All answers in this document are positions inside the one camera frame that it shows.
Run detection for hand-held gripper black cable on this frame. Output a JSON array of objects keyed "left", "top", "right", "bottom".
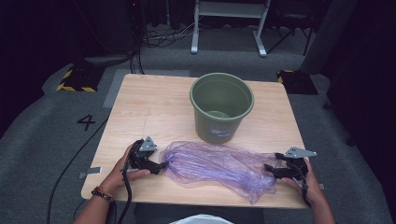
[
  {"left": 298, "top": 178, "right": 313, "bottom": 208},
  {"left": 116, "top": 154, "right": 134, "bottom": 224}
]

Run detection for tangle of floor cables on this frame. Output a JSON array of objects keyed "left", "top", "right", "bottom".
[{"left": 142, "top": 21, "right": 201, "bottom": 49}]

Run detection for black bead bracelet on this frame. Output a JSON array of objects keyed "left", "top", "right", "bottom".
[{"left": 91, "top": 189, "right": 114, "bottom": 203}]

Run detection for left hand-held gripper black cable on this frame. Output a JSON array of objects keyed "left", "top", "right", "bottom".
[{"left": 116, "top": 154, "right": 134, "bottom": 224}]

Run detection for white metal table frame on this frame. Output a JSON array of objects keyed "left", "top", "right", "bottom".
[{"left": 190, "top": 0, "right": 273, "bottom": 58}]

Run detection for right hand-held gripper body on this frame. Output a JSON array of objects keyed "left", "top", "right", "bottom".
[{"left": 275, "top": 147, "right": 318, "bottom": 181}]

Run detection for green plastic bucket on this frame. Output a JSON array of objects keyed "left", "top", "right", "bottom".
[{"left": 189, "top": 72, "right": 255, "bottom": 145}]

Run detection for person's right hand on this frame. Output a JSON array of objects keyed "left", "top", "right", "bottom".
[{"left": 280, "top": 158, "right": 327, "bottom": 207}]

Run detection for black yellow striped base plate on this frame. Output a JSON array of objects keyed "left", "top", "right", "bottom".
[
  {"left": 276, "top": 69, "right": 319, "bottom": 96},
  {"left": 55, "top": 64, "right": 106, "bottom": 93}
]

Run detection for black folding stand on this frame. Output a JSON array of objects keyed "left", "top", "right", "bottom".
[{"left": 266, "top": 0, "right": 316, "bottom": 56}]

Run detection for right hand-held gripper black cable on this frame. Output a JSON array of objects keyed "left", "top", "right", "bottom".
[{"left": 298, "top": 178, "right": 313, "bottom": 208}]

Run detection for long black floor cable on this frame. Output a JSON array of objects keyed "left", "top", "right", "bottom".
[{"left": 46, "top": 116, "right": 110, "bottom": 224}]

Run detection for purple translucent plastic bag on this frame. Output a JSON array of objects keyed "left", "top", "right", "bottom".
[{"left": 159, "top": 140, "right": 281, "bottom": 205}]

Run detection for person's dark pants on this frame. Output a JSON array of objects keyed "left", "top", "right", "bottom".
[{"left": 133, "top": 202, "right": 266, "bottom": 224}]

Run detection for person's white shirt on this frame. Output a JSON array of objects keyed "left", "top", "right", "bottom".
[{"left": 169, "top": 213, "right": 235, "bottom": 224}]

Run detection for person's left hand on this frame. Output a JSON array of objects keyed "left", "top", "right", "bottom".
[{"left": 98, "top": 144, "right": 152, "bottom": 196}]

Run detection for grey tape strip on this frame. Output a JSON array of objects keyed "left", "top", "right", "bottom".
[{"left": 78, "top": 166, "right": 103, "bottom": 179}]

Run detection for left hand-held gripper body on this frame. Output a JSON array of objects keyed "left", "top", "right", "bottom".
[{"left": 127, "top": 135, "right": 159, "bottom": 172}]

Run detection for orange string bracelet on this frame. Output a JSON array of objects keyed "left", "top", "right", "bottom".
[{"left": 93, "top": 185, "right": 115, "bottom": 197}]

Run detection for black upright stand pole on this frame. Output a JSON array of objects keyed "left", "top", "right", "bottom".
[{"left": 125, "top": 0, "right": 147, "bottom": 76}]

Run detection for grey slanted column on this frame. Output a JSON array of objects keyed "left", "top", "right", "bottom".
[{"left": 299, "top": 0, "right": 360, "bottom": 76}]

